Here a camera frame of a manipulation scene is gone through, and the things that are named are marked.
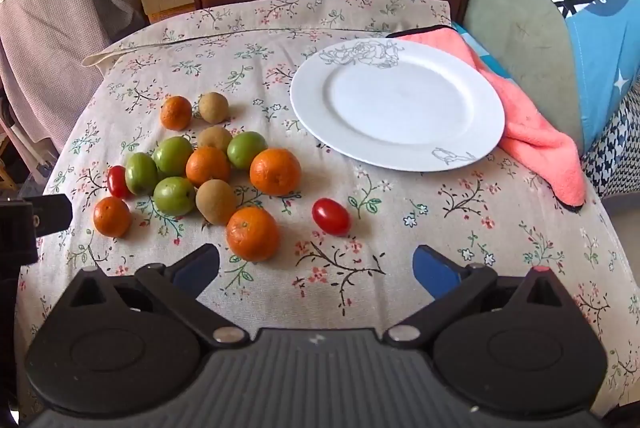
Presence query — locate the pale waffle cloth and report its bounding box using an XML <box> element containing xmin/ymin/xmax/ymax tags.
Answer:
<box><xmin>0</xmin><ymin>0</ymin><xmax>148</xmax><ymax>154</ymax></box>

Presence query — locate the brown cardboard box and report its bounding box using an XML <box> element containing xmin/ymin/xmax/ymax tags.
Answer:
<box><xmin>137</xmin><ymin>0</ymin><xmax>197</xmax><ymax>27</ymax></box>

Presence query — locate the pink towel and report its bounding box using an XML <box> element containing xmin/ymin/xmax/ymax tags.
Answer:
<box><xmin>387</xmin><ymin>25</ymin><xmax>587</xmax><ymax>209</ymax></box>

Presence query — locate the white plate with grey flowers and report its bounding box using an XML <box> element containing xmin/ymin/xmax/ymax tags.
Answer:
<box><xmin>290</xmin><ymin>39</ymin><xmax>506</xmax><ymax>173</ymax></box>

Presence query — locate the red cherry tomato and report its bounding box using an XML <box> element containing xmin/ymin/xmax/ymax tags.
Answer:
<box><xmin>312</xmin><ymin>198</ymin><xmax>351</xmax><ymax>237</ymax></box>
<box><xmin>107</xmin><ymin>165</ymin><xmax>132</xmax><ymax>200</ymax></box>

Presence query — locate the mandarin orange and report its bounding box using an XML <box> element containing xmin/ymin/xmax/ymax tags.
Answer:
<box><xmin>249</xmin><ymin>148</ymin><xmax>302</xmax><ymax>197</ymax></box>
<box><xmin>93</xmin><ymin>196</ymin><xmax>132</xmax><ymax>239</ymax></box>
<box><xmin>160</xmin><ymin>95</ymin><xmax>193</xmax><ymax>131</ymax></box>
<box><xmin>226</xmin><ymin>206</ymin><xmax>280</xmax><ymax>263</ymax></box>
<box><xmin>185</xmin><ymin>146</ymin><xmax>232</xmax><ymax>188</ymax></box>

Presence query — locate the floral printed cloth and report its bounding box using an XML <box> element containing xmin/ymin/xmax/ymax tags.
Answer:
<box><xmin>14</xmin><ymin>0</ymin><xmax>640</xmax><ymax>416</ymax></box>

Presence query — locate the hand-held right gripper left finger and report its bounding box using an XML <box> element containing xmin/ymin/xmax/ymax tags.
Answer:
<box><xmin>54</xmin><ymin>243</ymin><xmax>250</xmax><ymax>351</ymax></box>

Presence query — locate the pale metal rack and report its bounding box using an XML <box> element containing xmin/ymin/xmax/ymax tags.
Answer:
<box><xmin>0</xmin><ymin>98</ymin><xmax>61</xmax><ymax>196</ymax></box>

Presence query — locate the houndstooth cloth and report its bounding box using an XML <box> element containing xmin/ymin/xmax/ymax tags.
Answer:
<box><xmin>580</xmin><ymin>85</ymin><xmax>640</xmax><ymax>201</ymax></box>

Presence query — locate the green jujube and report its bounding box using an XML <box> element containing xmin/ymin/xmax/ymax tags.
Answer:
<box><xmin>153</xmin><ymin>176</ymin><xmax>197</xmax><ymax>217</ymax></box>
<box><xmin>152</xmin><ymin>136</ymin><xmax>195</xmax><ymax>178</ymax></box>
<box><xmin>124</xmin><ymin>152</ymin><xmax>160</xmax><ymax>196</ymax></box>
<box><xmin>226</xmin><ymin>131</ymin><xmax>268</xmax><ymax>171</ymax></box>

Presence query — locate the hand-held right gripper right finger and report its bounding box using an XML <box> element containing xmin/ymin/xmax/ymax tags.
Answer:
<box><xmin>384</xmin><ymin>244</ymin><xmax>592</xmax><ymax>351</ymax></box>

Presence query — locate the small brown kiwifruit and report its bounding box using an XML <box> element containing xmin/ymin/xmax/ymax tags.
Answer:
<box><xmin>195</xmin><ymin>179</ymin><xmax>238</xmax><ymax>226</ymax></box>
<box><xmin>196</xmin><ymin>126</ymin><xmax>234</xmax><ymax>153</ymax></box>
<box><xmin>198</xmin><ymin>92</ymin><xmax>230</xmax><ymax>125</ymax></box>

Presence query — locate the grey-green cushion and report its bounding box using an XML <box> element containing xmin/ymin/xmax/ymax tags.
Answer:
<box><xmin>417</xmin><ymin>0</ymin><xmax>636</xmax><ymax>150</ymax></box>

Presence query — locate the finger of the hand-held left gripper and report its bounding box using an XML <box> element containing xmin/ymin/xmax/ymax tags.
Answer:
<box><xmin>0</xmin><ymin>194</ymin><xmax>72</xmax><ymax>265</ymax></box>

